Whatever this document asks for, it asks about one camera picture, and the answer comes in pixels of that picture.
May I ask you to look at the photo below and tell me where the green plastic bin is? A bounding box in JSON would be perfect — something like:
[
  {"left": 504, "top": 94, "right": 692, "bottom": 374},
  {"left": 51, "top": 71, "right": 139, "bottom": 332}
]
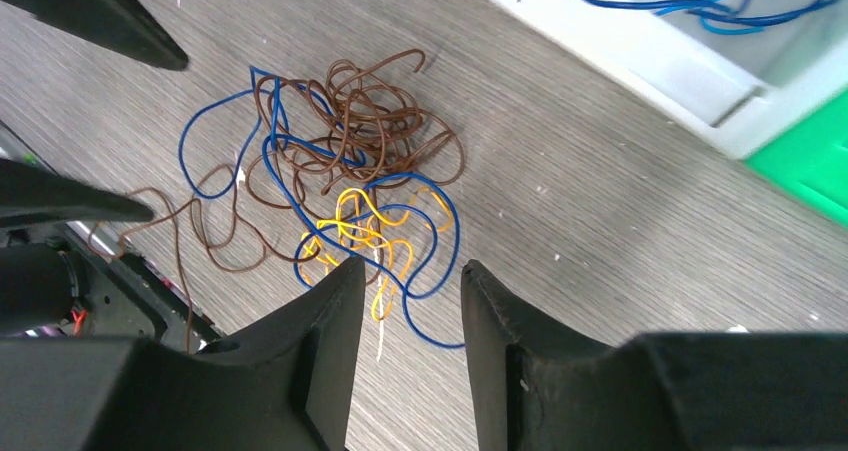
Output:
[{"left": 745, "top": 92, "right": 847, "bottom": 225}]

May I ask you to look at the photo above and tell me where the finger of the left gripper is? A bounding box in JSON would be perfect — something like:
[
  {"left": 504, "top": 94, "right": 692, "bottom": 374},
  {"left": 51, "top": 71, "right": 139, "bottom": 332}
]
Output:
[
  {"left": 1, "top": 0, "right": 189, "bottom": 71},
  {"left": 1, "top": 158, "right": 154, "bottom": 230}
]

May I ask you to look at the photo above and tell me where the white plastic bin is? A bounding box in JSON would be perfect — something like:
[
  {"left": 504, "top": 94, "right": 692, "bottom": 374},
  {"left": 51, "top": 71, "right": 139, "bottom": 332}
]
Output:
[{"left": 490, "top": 0, "right": 847, "bottom": 159}]

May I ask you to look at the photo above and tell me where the brown wire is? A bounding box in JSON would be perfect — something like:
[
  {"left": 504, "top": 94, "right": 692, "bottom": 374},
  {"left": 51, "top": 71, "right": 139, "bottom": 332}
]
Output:
[{"left": 86, "top": 49, "right": 467, "bottom": 357}]

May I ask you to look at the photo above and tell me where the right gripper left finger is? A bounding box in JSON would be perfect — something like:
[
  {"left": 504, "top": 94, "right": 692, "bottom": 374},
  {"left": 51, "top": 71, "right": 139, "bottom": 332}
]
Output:
[{"left": 1, "top": 257, "right": 365, "bottom": 450}]

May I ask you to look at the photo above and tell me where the blue wire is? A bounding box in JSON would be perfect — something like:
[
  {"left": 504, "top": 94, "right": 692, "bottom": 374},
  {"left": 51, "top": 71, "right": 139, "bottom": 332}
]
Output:
[
  {"left": 177, "top": 65, "right": 466, "bottom": 351},
  {"left": 555, "top": 0, "right": 841, "bottom": 37}
]

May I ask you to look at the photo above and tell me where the yellow wire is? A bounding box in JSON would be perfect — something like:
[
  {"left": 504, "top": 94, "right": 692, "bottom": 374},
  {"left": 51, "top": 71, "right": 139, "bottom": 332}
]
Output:
[{"left": 296, "top": 186, "right": 457, "bottom": 323}]

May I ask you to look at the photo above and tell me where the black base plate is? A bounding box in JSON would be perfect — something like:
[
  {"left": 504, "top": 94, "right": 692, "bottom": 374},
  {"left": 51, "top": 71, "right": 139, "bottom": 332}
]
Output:
[{"left": 0, "top": 119, "right": 223, "bottom": 357}]

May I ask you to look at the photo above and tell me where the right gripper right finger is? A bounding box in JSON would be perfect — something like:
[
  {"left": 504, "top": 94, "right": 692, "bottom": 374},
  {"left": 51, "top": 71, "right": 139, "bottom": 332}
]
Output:
[{"left": 461, "top": 260, "right": 847, "bottom": 450}]

